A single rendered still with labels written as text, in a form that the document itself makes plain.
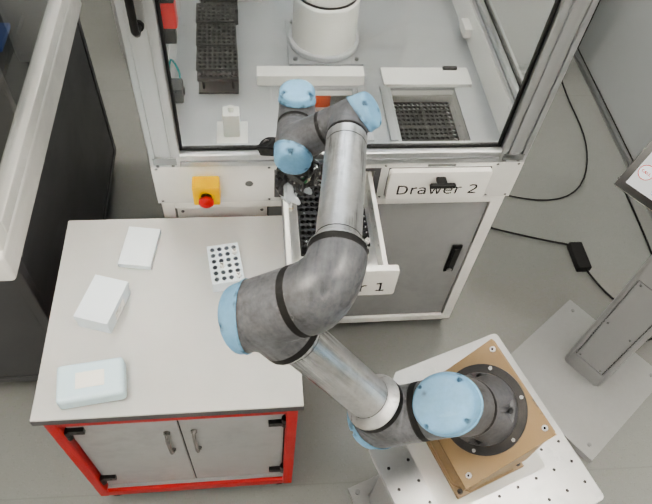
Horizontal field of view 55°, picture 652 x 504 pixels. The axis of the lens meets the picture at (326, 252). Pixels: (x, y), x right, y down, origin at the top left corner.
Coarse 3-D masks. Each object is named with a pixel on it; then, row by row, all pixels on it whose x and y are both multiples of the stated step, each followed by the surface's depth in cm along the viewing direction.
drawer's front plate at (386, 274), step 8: (368, 272) 151; (376, 272) 151; (384, 272) 151; (392, 272) 152; (368, 280) 154; (376, 280) 154; (384, 280) 154; (392, 280) 155; (368, 288) 157; (376, 288) 157; (384, 288) 157; (392, 288) 158
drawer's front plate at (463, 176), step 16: (400, 176) 171; (416, 176) 172; (432, 176) 173; (448, 176) 173; (464, 176) 174; (480, 176) 174; (400, 192) 177; (416, 192) 178; (448, 192) 179; (464, 192) 179; (480, 192) 180
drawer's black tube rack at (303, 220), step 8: (312, 192) 167; (304, 200) 170; (312, 200) 170; (304, 208) 164; (312, 208) 165; (304, 216) 162; (312, 216) 167; (304, 224) 161; (312, 224) 161; (304, 232) 160; (312, 232) 160; (304, 240) 158; (368, 248) 161
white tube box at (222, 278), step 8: (208, 248) 167; (216, 248) 167; (224, 248) 168; (232, 248) 169; (208, 256) 165; (216, 256) 165; (224, 256) 166; (232, 256) 166; (216, 264) 164; (224, 264) 164; (232, 264) 164; (240, 264) 164; (216, 272) 163; (224, 272) 164; (232, 272) 163; (216, 280) 163; (224, 280) 161; (232, 280) 161; (216, 288) 162; (224, 288) 163
